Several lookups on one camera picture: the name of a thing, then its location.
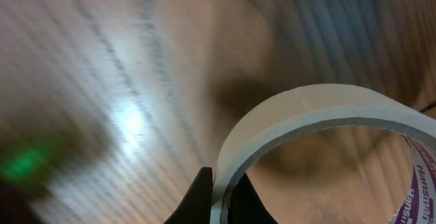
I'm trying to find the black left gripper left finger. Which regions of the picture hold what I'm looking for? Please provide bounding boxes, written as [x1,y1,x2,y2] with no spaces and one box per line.
[164,167,213,224]

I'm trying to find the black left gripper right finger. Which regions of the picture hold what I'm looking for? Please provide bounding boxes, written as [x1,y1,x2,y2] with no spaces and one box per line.
[228,174,277,224]

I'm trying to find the white tape roll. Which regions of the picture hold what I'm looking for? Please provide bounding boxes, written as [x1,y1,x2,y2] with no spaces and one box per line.
[210,84,435,223]

